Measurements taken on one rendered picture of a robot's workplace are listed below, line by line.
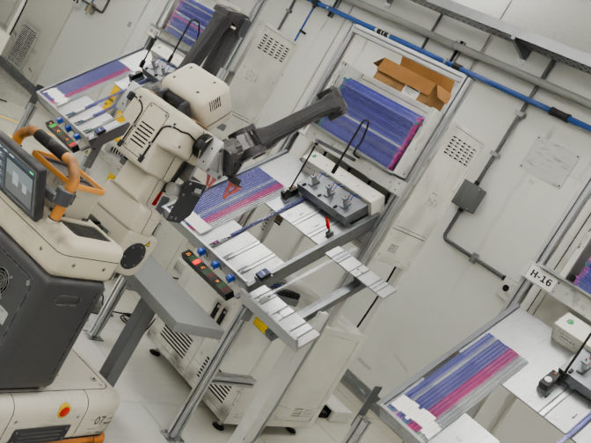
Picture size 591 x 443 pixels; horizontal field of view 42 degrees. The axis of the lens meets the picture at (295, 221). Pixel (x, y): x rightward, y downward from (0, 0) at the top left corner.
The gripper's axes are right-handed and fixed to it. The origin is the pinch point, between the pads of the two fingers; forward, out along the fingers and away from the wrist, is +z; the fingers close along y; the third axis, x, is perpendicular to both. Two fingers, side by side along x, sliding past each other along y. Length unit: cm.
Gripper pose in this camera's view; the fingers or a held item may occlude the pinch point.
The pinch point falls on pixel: (215, 192)
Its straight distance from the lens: 301.5
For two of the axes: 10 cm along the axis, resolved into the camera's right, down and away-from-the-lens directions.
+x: 5.3, 4.4, -7.2
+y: -6.3, -3.5, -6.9
